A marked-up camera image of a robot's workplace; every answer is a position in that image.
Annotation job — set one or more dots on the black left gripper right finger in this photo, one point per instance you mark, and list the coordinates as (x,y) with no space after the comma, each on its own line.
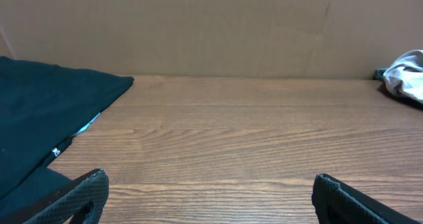
(338,203)

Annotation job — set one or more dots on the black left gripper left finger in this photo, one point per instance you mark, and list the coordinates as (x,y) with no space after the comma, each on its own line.
(80,201)

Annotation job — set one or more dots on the black t-shirt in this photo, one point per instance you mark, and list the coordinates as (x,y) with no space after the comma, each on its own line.
(41,106)

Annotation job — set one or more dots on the light blue t-shirt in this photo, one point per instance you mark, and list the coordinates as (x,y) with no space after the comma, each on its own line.
(86,126)

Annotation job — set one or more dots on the folded beige trousers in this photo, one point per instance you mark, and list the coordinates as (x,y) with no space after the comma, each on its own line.
(404,77)

